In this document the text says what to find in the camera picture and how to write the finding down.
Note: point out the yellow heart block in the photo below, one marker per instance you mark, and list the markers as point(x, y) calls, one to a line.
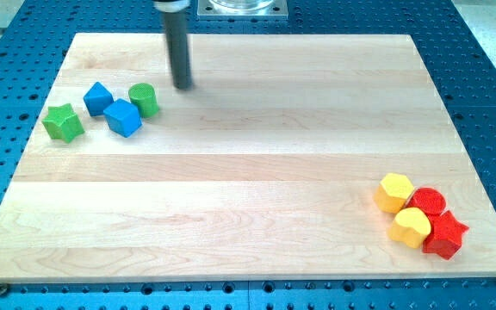
point(410, 226)

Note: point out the wooden board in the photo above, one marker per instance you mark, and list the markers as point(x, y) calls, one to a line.
point(266, 169)

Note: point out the green cylinder block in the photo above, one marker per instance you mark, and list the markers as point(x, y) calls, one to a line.
point(143, 96)

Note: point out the blue cube block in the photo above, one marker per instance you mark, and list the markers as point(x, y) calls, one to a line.
point(122, 117)

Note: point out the yellow hexagon block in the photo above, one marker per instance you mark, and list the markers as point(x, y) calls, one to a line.
point(392, 193)

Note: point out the blue triangular block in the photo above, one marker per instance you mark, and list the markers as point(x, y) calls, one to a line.
point(97, 98)

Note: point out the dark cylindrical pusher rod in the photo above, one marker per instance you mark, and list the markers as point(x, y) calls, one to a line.
point(175, 29)

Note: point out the green star block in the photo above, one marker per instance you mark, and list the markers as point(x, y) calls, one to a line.
point(62, 123)

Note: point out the red cylinder block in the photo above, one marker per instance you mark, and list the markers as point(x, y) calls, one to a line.
point(428, 200)

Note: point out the red star block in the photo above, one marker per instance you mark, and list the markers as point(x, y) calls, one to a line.
point(446, 237)

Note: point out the blue perforated table plate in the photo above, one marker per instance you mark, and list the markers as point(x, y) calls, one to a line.
point(38, 35)

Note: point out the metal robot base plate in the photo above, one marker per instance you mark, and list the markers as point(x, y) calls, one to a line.
point(242, 9)

